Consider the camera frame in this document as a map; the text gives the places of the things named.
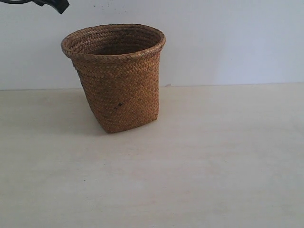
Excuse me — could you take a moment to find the brown woven wicker basket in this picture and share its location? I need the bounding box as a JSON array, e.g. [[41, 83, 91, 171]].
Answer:
[[61, 24, 166, 133]]

